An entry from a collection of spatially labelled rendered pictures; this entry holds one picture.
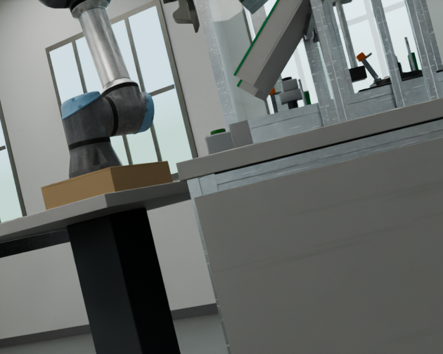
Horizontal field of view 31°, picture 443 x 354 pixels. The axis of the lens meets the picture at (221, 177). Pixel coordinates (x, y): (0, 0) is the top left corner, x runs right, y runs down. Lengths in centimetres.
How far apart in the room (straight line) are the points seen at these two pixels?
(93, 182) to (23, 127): 541
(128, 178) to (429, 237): 99
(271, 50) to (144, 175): 70
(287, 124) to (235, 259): 65
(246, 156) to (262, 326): 27
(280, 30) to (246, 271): 51
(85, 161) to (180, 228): 428
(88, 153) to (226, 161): 96
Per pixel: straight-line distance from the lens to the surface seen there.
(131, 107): 225
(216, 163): 125
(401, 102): 182
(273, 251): 125
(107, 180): 202
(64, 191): 212
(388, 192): 126
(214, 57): 286
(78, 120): 218
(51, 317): 751
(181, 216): 638
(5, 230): 183
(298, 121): 184
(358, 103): 186
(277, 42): 153
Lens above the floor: 77
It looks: 2 degrees up
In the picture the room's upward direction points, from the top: 14 degrees counter-clockwise
